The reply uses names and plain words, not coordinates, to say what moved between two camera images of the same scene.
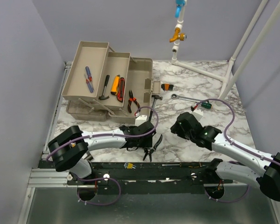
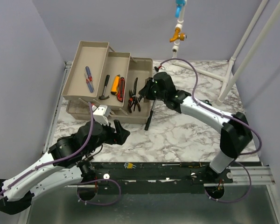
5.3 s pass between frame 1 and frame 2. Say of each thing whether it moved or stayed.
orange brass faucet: stayed
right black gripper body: moved
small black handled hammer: stayed
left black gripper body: moved
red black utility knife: stayed
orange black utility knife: stayed
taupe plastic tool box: stayed
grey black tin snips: moved
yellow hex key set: stayed
